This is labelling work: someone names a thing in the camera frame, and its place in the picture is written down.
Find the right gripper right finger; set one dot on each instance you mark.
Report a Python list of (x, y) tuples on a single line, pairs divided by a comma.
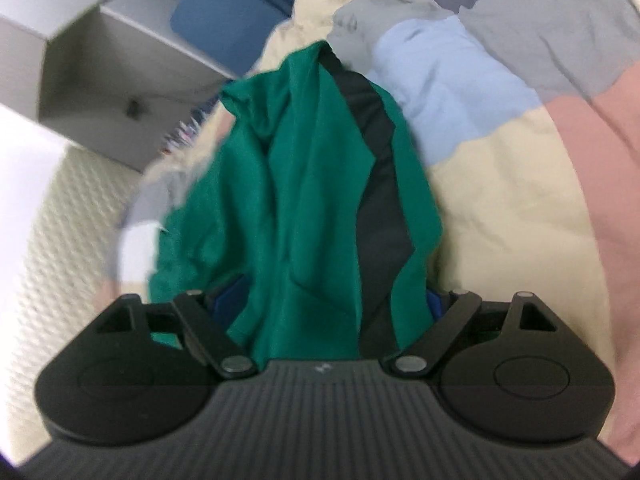
[(454, 311)]

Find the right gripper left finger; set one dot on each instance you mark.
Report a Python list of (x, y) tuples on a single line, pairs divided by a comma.
[(206, 319)]

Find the green hoodie sweatshirt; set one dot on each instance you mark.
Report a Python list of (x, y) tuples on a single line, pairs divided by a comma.
[(318, 197)]

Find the beige quilted headboard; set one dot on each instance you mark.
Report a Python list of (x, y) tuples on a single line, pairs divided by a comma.
[(66, 283)]

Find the patchwork pastel bed quilt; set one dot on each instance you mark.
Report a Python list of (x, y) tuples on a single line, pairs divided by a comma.
[(525, 117)]

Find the grey white wardrobe cabinet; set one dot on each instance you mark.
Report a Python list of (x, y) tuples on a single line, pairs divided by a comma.
[(73, 65)]

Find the black wall charger plug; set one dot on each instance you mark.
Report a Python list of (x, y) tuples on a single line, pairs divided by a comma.
[(134, 109)]

